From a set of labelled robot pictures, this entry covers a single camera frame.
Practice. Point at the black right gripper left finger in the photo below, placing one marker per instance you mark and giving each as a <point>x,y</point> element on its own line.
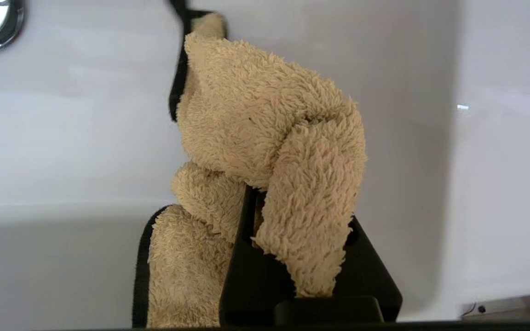
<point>256,280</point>

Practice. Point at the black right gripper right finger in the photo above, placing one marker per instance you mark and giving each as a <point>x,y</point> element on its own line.
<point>371,280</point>

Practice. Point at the yellow cloth with dark trim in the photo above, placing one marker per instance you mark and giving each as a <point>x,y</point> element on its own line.
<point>256,115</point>

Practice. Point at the white sink basin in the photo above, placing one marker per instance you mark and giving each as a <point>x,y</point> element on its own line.
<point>62,138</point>

